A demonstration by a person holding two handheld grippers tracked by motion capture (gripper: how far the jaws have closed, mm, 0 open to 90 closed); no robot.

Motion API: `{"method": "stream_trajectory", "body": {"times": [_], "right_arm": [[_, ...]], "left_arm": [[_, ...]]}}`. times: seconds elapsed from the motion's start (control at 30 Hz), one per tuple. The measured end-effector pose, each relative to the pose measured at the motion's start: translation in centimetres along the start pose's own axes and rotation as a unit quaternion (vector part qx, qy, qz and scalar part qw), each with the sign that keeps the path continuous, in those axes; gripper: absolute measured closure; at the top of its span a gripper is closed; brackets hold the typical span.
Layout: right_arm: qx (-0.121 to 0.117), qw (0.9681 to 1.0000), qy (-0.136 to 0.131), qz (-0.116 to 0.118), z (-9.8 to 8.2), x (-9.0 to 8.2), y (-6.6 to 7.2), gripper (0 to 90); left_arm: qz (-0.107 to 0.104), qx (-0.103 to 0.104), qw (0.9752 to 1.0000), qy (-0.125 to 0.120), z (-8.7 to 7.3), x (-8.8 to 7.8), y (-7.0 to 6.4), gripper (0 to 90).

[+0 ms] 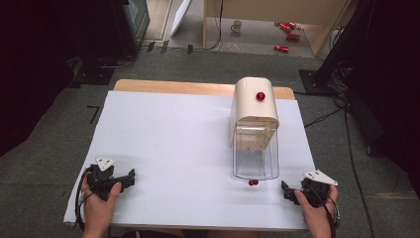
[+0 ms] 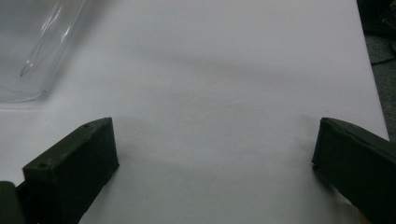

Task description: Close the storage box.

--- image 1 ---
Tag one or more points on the white board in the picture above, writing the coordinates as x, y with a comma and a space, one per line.
180, 13

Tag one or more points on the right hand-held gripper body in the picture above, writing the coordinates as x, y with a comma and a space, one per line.
313, 193

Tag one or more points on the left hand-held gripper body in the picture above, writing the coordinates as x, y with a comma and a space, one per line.
99, 180

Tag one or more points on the cream dispenser with clear bin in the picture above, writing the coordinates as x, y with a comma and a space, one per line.
254, 132

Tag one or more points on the small red berries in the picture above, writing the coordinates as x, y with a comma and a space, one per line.
253, 182

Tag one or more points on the person's right hand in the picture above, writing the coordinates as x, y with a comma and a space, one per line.
318, 216

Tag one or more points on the light wooden cabinet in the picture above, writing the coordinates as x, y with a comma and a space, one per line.
274, 10

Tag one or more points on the white paper sheet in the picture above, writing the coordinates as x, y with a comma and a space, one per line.
171, 148

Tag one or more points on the black metal stand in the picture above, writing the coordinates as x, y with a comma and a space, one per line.
333, 49

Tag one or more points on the grey mug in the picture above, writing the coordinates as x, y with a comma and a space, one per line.
236, 26

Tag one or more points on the red can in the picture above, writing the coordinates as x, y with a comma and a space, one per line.
286, 26
293, 36
281, 48

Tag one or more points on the wooden table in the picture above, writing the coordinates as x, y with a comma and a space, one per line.
171, 86

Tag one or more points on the person's left hand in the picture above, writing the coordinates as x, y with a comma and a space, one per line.
97, 211

